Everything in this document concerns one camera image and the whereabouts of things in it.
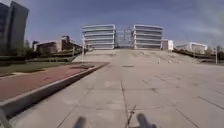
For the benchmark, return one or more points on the white twin-block building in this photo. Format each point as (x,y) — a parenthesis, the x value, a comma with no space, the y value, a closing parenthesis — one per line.
(100,36)

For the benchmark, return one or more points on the pale lamp pole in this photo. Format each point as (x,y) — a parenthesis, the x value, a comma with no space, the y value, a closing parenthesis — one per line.
(83,50)

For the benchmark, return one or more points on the pale concrete slab plaza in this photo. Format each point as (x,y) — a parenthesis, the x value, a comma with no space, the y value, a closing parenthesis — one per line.
(140,90)

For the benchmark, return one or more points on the small white building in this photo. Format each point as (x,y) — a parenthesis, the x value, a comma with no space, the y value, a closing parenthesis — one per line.
(167,45)

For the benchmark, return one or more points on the low brown building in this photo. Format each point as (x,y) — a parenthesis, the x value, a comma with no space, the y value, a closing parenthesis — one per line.
(50,46)

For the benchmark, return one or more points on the robot's own part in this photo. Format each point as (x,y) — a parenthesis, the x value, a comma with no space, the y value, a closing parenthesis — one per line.
(79,122)
(144,121)

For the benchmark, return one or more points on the dark raised kerb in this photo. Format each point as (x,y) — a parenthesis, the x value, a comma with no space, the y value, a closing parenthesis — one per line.
(40,94)

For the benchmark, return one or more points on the low white building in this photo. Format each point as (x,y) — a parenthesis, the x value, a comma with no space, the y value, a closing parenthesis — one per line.
(193,47)

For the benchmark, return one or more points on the red brick strip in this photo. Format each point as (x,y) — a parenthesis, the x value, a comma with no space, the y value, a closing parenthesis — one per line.
(30,81)

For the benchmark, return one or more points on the dry grass patch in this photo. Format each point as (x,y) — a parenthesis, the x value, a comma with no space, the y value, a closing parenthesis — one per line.
(23,66)

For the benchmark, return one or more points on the thin pale pole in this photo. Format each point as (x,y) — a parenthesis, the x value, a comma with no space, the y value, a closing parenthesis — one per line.
(216,56)

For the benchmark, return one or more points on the large grey office building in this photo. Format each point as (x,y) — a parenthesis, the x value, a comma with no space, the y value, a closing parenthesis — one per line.
(15,26)

